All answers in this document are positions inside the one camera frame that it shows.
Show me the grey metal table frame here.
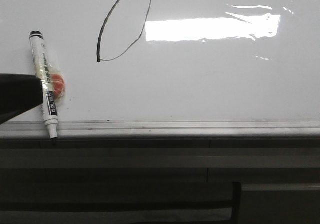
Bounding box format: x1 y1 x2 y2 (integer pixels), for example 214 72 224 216
0 138 320 224

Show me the white whiteboard marker with tape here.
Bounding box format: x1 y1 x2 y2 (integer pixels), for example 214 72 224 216
29 31 59 141

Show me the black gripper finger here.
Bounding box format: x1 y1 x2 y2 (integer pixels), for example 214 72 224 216
0 74 43 124

